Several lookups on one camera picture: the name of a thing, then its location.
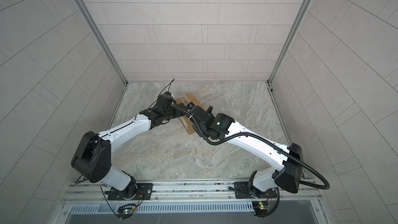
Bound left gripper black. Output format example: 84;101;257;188
161;103;188;121

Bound brown cardboard express box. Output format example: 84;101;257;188
175;92;207;135

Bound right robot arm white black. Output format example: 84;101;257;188
186;106;303;198

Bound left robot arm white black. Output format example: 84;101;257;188
70;92;181;200

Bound white ventilation grille strip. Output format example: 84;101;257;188
70;201;254;214

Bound left green circuit board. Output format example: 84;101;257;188
118;203;137;215

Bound green circuit board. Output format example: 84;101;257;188
118;203;137;215
252;202;270;217

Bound right green circuit board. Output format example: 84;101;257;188
252;202;270;217

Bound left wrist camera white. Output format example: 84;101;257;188
162;91;174;100

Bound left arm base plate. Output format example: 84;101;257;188
104;183;153;201

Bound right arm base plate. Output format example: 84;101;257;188
228;181;278;199

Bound aluminium mounting rail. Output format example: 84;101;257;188
63;178;321;204

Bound black corrugated cable conduit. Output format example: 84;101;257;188
170;102;331;218

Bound left aluminium corner post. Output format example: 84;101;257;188
73;0;128;86

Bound aluminium corner post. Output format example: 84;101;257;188
268;0;312;86
73;0;128;86

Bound right aluminium corner post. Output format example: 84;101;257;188
268;0;312;86

